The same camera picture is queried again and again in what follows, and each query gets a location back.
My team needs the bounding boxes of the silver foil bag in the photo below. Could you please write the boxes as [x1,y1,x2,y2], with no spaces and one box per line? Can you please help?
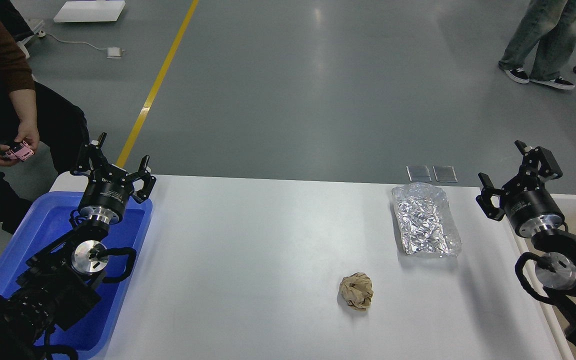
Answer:
[391,182,463,258]

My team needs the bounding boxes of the right metal floor plate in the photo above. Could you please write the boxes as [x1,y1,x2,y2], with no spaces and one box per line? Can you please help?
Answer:
[432,165,458,183]

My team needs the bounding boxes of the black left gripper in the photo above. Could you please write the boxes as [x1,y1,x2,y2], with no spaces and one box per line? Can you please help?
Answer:
[70,132,157,224]

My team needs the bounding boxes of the seated person brown sweater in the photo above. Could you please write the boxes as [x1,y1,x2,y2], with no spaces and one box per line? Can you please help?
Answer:
[0,0,91,235]

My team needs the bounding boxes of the white flat floor base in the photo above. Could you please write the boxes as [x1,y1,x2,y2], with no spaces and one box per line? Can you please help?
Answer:
[53,0,126,23]

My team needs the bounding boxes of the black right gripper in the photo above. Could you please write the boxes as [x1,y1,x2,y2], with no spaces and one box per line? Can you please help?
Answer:
[475,140,565,239]

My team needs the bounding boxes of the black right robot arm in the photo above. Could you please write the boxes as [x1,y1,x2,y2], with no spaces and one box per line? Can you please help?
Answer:
[475,140,576,347]

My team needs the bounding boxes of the white power adapter with cable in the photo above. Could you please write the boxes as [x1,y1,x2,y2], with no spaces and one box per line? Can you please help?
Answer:
[35,30,125,59]

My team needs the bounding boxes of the pink handheld device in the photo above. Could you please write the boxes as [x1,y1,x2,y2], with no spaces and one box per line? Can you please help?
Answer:
[2,140,35,162]

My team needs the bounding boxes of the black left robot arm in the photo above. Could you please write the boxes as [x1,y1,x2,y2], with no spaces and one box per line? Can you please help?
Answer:
[0,132,157,360]

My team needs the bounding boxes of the crumpled brown paper ball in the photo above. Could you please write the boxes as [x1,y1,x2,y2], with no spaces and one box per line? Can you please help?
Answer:
[338,272,374,312]

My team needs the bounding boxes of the walking person in jeans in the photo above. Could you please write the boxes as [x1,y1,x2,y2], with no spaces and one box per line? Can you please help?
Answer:
[497,0,576,91]

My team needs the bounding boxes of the metal floor plate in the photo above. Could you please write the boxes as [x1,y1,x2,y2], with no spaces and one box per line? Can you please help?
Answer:
[432,165,458,183]
[406,165,433,183]

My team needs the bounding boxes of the left metal floor plate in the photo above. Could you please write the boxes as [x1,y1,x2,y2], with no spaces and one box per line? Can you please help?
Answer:
[406,165,433,183]

